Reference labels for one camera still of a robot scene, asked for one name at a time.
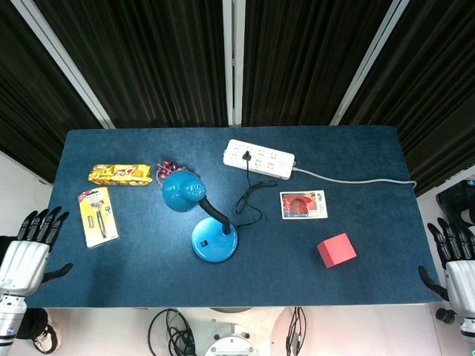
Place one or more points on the white power strip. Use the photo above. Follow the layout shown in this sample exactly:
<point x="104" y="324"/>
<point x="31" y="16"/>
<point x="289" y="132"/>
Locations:
<point x="258" y="158"/>

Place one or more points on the yellow snack packet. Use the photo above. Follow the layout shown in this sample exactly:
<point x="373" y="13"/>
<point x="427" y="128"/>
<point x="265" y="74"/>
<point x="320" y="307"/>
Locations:
<point x="120" y="174"/>

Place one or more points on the red cube block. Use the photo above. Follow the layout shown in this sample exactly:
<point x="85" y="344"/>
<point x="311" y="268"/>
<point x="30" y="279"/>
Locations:
<point x="336" y="250"/>

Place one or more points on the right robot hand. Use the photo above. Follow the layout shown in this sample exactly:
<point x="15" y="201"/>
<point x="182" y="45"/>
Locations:
<point x="460" y="272"/>

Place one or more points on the red berry bunch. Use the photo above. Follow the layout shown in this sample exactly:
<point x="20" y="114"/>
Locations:
<point x="166" y="170"/>

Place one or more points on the blue desk lamp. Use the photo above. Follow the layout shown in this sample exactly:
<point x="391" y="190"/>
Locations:
<point x="208" y="222"/>

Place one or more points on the white card with red picture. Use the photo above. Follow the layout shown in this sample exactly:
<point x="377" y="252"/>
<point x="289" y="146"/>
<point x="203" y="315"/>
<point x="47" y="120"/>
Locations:
<point x="303" y="204"/>

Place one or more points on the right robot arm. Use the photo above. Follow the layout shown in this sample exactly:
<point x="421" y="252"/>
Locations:
<point x="468" y="330"/>

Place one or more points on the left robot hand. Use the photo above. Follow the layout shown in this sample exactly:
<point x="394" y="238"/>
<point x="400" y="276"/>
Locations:
<point x="22" y="259"/>

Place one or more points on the robot base body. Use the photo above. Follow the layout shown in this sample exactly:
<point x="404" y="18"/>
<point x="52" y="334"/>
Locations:
<point x="230" y="333"/>

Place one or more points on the blue table mat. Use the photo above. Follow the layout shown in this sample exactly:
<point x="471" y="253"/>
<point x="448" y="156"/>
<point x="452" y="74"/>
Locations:
<point x="230" y="222"/>

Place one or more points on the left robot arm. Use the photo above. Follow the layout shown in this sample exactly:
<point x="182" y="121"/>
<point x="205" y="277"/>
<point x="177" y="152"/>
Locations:
<point x="9" y="319"/>

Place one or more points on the razor in yellow blister pack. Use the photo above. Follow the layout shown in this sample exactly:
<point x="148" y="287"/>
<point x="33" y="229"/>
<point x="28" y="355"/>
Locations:
<point x="97" y="217"/>

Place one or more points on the black device with blue light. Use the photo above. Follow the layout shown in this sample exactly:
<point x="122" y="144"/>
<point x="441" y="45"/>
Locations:
<point x="458" y="202"/>

